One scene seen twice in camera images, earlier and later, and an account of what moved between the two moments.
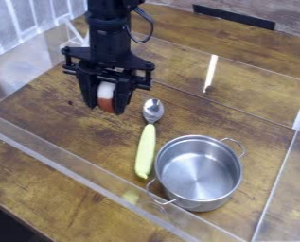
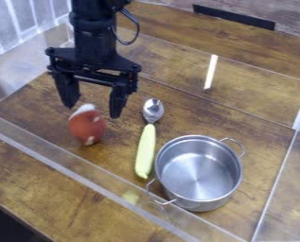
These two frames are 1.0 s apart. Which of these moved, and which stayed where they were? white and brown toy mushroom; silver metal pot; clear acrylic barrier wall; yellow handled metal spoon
Moved: white and brown toy mushroom
Stayed: yellow handled metal spoon; clear acrylic barrier wall; silver metal pot
